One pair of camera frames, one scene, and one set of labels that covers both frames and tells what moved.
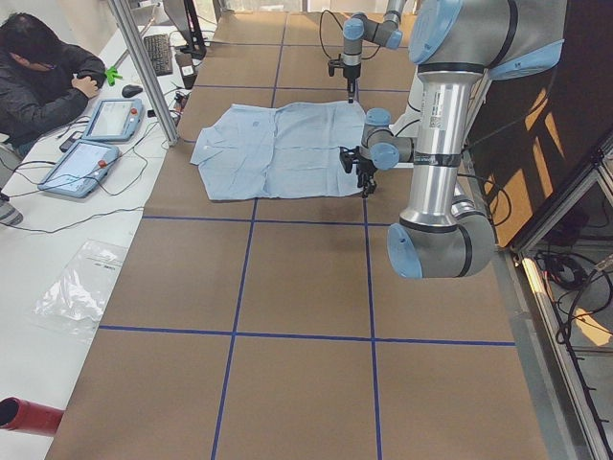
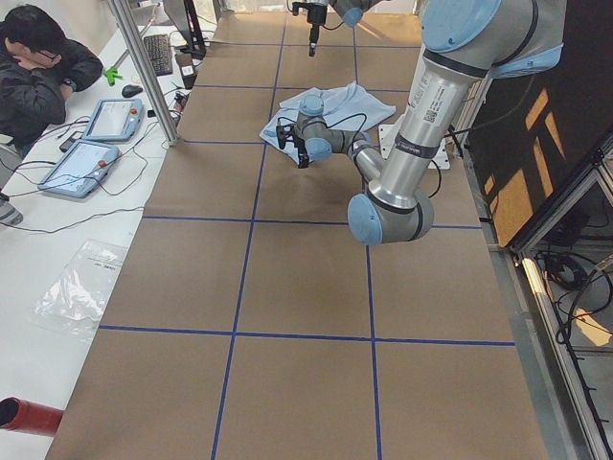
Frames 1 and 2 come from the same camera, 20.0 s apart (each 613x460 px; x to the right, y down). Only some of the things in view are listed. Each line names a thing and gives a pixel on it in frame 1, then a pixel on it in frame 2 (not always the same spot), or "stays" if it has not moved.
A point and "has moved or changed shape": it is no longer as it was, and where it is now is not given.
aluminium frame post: x=155 y=92 stays
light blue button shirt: x=292 y=150 has moved or changed shape
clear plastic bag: x=74 y=304 stays
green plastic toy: x=111 y=75 stays
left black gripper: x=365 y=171 → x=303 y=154
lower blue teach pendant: x=82 y=171 stays
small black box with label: x=187 y=68 stays
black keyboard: x=160 y=50 stays
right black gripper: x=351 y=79 → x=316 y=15
